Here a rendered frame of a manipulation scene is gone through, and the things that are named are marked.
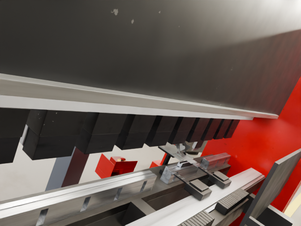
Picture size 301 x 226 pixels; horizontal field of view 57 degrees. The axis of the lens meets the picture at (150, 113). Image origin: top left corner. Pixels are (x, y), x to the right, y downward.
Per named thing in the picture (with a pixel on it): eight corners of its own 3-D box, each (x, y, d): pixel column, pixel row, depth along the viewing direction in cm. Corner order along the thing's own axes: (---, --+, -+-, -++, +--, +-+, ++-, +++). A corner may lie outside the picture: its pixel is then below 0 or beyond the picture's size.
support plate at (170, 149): (165, 140, 212) (165, 139, 212) (193, 158, 198) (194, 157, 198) (152, 141, 197) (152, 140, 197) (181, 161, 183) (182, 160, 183)
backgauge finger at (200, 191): (173, 170, 166) (176, 162, 165) (209, 196, 152) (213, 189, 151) (162, 173, 156) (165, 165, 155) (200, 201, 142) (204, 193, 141)
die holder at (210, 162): (221, 161, 260) (225, 152, 258) (226, 164, 257) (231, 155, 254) (197, 167, 219) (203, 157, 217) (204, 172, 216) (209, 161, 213)
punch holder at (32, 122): (58, 143, 98) (73, 101, 94) (72, 156, 94) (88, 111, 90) (17, 145, 86) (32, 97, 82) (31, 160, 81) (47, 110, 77)
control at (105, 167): (116, 170, 209) (124, 149, 205) (128, 182, 199) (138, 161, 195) (94, 171, 195) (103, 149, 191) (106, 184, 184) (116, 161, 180)
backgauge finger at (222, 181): (196, 164, 192) (199, 158, 191) (229, 185, 178) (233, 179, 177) (188, 166, 182) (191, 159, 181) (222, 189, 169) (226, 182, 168)
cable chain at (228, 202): (237, 193, 169) (240, 187, 168) (246, 198, 165) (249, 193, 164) (213, 208, 138) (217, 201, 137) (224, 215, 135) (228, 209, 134)
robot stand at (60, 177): (41, 199, 247) (68, 121, 230) (58, 195, 262) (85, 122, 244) (51, 212, 237) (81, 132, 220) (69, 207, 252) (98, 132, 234)
